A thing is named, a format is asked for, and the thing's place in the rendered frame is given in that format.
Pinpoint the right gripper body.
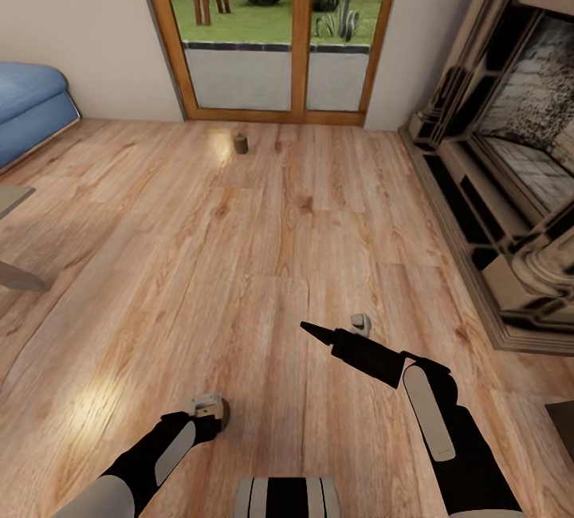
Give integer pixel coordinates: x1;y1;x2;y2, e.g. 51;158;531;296
331;328;385;378

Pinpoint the pillar candle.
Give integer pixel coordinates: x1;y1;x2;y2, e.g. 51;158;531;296
233;133;249;155
198;398;230;431

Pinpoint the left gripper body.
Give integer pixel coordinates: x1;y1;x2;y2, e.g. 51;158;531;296
191;414;217;445

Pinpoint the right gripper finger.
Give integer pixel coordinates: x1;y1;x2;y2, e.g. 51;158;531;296
301;322;338;346

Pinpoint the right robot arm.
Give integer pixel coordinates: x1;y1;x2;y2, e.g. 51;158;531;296
301;313;525;518

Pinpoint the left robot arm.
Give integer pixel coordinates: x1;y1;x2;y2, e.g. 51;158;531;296
50;392;222;518

